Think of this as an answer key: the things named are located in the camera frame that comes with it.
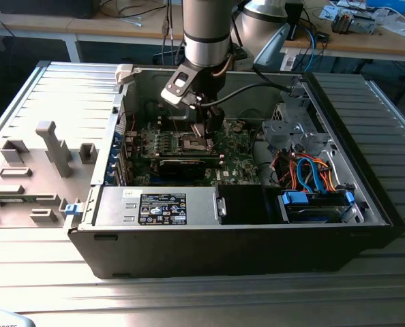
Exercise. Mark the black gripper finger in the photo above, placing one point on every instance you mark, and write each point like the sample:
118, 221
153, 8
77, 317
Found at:
216, 122

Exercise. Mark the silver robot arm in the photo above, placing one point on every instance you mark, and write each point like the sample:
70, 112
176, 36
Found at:
206, 34

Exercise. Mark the RAM slot with white clips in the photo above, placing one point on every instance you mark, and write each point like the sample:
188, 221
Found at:
220, 163
159, 126
220, 155
159, 119

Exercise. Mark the CPU socket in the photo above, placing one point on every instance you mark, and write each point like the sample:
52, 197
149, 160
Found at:
189, 144

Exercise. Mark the green motherboard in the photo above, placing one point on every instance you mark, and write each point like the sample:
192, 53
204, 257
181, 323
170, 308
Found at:
236, 160

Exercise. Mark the black graphics card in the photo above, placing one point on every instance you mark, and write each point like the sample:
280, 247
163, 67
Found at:
182, 169

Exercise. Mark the metal drive cage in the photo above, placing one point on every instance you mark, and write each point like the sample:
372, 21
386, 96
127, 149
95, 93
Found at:
284, 133

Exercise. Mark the black upright box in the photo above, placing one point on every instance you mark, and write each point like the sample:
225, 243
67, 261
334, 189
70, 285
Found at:
295, 20

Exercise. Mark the hard disk in blue carrier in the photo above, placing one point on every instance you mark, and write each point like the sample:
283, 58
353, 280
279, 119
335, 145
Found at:
294, 198

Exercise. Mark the silver power supply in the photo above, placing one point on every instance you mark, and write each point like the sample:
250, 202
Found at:
117, 204

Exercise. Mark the black PC case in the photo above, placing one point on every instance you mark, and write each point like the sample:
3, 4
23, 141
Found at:
189, 252

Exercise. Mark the black heat sink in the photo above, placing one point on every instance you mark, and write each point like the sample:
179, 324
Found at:
340, 23

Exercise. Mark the wooden desk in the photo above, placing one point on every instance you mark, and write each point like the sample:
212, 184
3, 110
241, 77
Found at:
35, 25
359, 44

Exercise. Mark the grey metal drive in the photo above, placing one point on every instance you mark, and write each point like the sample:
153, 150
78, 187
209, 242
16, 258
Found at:
364, 24

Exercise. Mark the blue case latch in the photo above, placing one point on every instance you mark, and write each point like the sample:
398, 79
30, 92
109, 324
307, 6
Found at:
72, 209

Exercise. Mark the grey parts rack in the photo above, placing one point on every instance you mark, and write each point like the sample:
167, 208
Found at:
52, 190

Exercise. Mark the black flat device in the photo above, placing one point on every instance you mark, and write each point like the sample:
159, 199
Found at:
45, 8

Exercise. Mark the blue box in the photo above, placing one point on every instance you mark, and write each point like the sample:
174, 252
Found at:
390, 5

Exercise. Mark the white paper sheets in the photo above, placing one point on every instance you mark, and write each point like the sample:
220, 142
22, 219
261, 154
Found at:
402, 27

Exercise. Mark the green RAM stick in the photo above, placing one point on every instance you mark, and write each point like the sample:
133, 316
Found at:
18, 200

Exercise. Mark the grey device with lettering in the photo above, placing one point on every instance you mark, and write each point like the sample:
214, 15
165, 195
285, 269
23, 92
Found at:
4, 320

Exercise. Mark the black faced wrist camera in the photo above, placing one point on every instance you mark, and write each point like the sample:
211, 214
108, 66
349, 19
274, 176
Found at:
177, 88

